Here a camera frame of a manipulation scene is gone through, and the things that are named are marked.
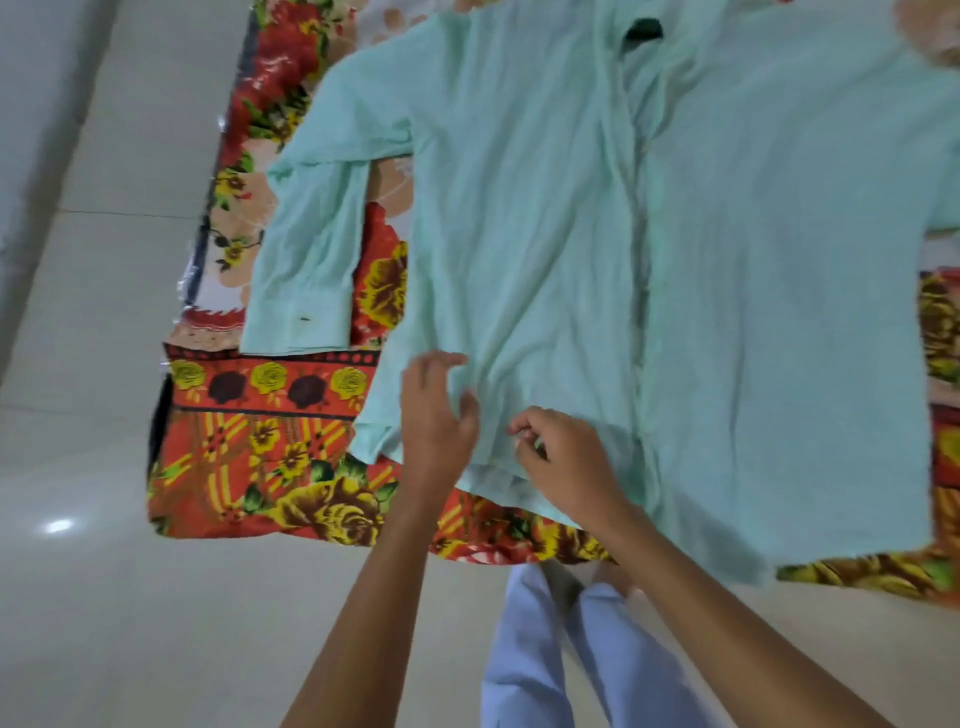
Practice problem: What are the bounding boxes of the mint green button-up shirt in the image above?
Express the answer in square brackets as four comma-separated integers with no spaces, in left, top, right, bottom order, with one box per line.
[240,0,960,588]

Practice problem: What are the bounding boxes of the light blue trousers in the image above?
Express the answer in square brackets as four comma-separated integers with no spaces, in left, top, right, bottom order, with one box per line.
[480,561,725,728]

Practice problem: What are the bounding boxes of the person's right forearm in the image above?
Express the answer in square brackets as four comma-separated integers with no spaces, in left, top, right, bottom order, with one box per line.
[588,504,895,728]

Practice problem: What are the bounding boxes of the person's left forearm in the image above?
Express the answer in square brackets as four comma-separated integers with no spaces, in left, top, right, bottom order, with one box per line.
[280,483,460,728]

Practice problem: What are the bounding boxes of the person's left hand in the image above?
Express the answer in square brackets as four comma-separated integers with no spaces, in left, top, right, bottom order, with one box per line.
[399,350,482,498]

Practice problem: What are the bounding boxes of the red floral bedsheet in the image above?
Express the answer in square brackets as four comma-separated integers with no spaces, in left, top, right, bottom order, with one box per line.
[146,0,960,610]

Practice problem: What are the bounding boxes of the person's right hand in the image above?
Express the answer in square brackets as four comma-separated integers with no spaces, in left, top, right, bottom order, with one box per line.
[507,406,633,530]

